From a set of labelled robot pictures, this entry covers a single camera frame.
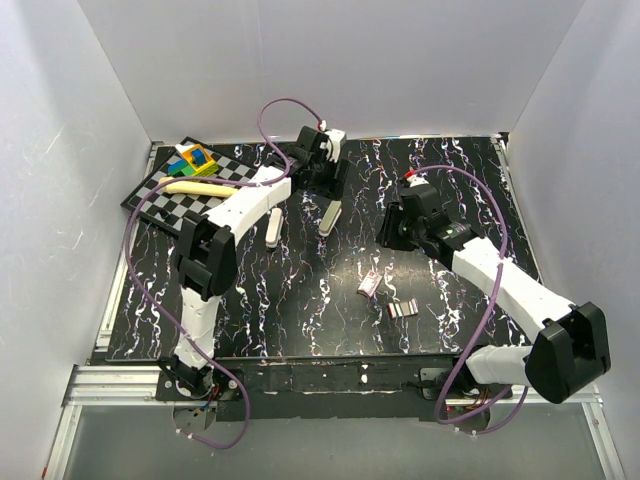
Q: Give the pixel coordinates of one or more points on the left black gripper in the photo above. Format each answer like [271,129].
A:
[333,188]

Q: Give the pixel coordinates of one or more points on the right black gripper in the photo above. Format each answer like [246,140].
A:
[386,235]

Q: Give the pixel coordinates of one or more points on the grey beige stapler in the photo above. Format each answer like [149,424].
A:
[330,218]

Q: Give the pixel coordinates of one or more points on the white stapler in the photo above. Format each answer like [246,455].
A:
[274,227]

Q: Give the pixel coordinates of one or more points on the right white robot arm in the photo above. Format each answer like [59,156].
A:
[568,346]

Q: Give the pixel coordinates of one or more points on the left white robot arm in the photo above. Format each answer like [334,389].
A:
[207,245]

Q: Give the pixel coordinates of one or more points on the white red staple box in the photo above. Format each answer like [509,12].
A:
[369,284]

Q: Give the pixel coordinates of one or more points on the colourful toy block stack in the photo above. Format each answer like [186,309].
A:
[194,160]

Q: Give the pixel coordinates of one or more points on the wooden cylinder peg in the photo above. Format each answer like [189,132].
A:
[196,188]

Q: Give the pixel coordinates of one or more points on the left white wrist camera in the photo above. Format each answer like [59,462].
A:
[333,144]

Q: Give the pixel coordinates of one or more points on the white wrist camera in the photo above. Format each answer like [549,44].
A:
[414,187]
[333,144]

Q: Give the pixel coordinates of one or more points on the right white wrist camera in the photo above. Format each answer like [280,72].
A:
[414,187]

